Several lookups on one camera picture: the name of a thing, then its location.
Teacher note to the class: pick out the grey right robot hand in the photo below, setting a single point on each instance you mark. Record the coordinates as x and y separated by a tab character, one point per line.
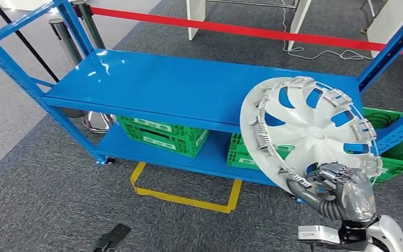
356	194

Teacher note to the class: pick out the grey plastic wheel cover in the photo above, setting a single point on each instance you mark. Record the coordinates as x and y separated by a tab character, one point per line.
312	134

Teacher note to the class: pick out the blue metal shelf rack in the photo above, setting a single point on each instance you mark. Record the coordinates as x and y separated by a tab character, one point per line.
170	87

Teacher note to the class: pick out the green folded plastic crate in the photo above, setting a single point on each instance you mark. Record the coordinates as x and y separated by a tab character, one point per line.
159	143
153	123
234	160
236	141

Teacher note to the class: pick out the yellow floor tape outline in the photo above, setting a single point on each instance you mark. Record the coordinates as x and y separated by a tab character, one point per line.
187	201

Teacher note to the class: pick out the white table leg panel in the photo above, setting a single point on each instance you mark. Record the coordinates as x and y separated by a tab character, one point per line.
298	21
389	24
195	17

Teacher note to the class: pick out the red barrier belt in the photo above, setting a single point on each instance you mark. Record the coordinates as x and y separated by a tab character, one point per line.
239	30

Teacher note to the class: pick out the metal table crossbar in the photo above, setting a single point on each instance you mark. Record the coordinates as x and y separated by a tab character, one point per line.
250	3

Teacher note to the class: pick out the black barrier belt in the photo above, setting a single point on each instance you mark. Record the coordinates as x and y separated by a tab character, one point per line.
24	41

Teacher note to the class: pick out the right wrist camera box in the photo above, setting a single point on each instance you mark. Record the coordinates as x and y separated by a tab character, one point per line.
318	233

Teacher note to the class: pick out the chrome stanchion post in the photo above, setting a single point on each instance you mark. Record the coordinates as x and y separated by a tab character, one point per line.
90	26
64	38

